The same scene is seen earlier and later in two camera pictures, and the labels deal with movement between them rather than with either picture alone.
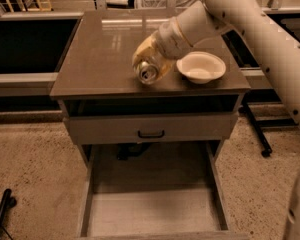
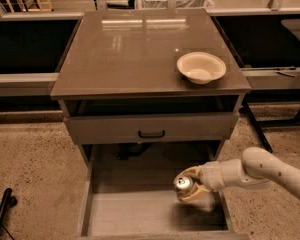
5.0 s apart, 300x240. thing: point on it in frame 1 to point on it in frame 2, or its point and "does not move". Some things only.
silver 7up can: x=148 y=73 to x=183 y=185
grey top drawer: x=151 y=128 does not move
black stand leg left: x=8 y=201 does not move
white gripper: x=169 y=39 to x=210 y=176
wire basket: x=165 y=1 does not move
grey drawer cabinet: x=106 y=104 does not move
